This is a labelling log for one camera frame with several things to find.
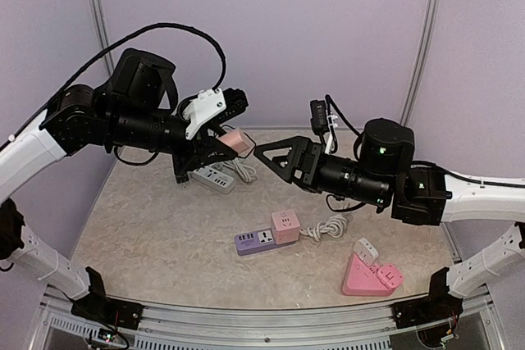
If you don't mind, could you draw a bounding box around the pink plug adapter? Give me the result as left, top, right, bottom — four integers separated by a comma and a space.
377, 264, 404, 291

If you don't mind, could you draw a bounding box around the white thick cable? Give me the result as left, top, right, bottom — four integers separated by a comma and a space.
223, 159, 257, 184

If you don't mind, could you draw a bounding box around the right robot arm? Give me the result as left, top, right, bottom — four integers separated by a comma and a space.
254, 118, 524, 320

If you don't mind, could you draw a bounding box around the pink triangular power strip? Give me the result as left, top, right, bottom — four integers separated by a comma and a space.
341, 253, 395, 297

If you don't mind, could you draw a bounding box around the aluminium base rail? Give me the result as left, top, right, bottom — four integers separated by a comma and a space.
28, 287, 508, 349

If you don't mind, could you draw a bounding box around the white power strip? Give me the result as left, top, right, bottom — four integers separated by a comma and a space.
190, 166, 235, 195

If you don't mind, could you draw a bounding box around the purple power strip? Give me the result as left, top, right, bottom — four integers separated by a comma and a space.
234, 229, 295, 257

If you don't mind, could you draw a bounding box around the aluminium frame post right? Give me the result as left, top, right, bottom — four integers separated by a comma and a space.
400, 0, 440, 126

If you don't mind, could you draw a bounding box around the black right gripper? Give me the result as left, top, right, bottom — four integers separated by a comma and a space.
253, 134, 392, 207

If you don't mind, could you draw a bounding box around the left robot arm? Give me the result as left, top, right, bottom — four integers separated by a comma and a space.
1, 39, 249, 321

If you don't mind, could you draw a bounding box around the white plug adapter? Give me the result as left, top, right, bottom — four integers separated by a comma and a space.
353, 238, 379, 266

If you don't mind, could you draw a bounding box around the pink cube socket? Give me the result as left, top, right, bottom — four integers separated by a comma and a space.
271, 209, 300, 245

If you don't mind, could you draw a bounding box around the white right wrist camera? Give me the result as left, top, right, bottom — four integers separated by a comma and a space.
309, 100, 338, 154

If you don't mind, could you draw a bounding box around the aluminium frame post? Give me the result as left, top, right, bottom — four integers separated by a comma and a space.
400, 0, 440, 126
89, 0, 110, 50

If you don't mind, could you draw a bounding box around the aluminium frame post left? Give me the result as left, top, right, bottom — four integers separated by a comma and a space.
89, 0, 110, 50

